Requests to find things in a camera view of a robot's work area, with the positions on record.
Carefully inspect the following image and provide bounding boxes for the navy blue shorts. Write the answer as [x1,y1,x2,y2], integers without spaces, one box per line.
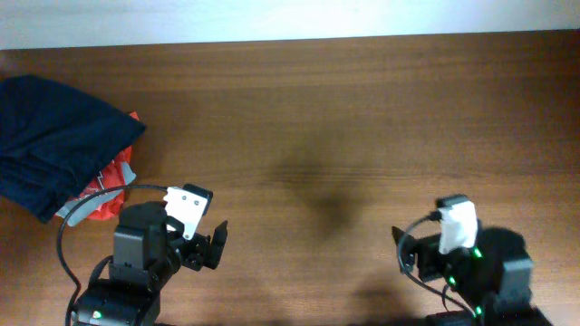
[1,75,146,223]

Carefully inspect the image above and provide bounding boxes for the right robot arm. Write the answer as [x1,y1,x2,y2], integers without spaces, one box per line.
[391,226,550,326]

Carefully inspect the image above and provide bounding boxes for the grey folded t-shirt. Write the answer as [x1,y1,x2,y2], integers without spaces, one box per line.
[54,160,137,227]

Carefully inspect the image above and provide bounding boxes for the red printed t-shirt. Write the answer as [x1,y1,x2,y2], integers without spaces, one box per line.
[67,111,140,221]

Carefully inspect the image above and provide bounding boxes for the right black cable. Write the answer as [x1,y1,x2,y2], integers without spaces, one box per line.
[396,212,477,318]

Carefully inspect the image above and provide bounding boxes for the black cable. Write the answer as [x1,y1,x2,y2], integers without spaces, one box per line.
[55,184,169,326]
[396,212,477,318]

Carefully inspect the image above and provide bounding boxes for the left black cable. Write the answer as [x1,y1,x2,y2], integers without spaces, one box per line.
[55,184,169,326]

